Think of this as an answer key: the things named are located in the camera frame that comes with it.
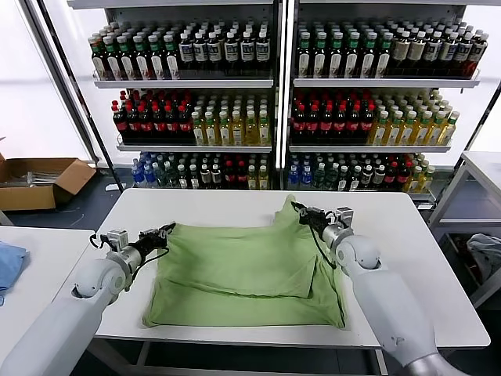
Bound brown cardboard box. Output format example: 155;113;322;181
0;153;98;212

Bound green cap dark tea bottle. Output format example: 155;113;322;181
92;35;107;82
118;37;137;82
133;36;152;82
359;33;377;78
149;35;167;82
374;33;394;78
344;33;360;78
329;33;344;78
297;33;313;78
164;34;182;82
312;33;328;78
104;38;122;82

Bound green polo shirt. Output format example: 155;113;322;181
141;193;348;329

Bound white cap reddish tea bottle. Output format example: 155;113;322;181
467;34;488;78

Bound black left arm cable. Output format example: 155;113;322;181
88;233;170;293

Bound blue cloth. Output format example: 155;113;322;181
0;240;31;309

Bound white bottle shelf unit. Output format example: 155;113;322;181
68;0;283;193
287;0;481;204

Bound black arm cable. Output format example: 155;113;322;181
310;222;337;270
88;233;170;293

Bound slanted dark frame post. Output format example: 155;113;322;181
23;0;121;193

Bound beige label dark tea bottle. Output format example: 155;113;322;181
391;33;410;78
406;33;427;78

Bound white plain side table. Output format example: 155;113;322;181
0;226;95;353

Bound grey crumpled cloth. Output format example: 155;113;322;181
465;233;501;291

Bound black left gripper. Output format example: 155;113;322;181
132;221;177;258

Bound blue label dark tea bottle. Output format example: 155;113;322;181
179;34;196;73
255;33;272;73
423;34;442;78
240;33;256;73
193;34;210;73
224;33;240;73
438;34;458;78
453;34;474;78
207;33;224;73

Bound dark red item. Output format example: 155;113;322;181
458;244;479;277

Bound grey metal bars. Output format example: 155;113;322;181
17;170;62;185

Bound white framed side table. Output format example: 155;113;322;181
426;150;501;310

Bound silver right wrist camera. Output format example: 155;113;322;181
334;206;355;229

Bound black storage bin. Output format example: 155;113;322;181
440;233;501;301

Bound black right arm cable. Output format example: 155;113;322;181
310;222;337;270

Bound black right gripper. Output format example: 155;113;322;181
291;201;337;236

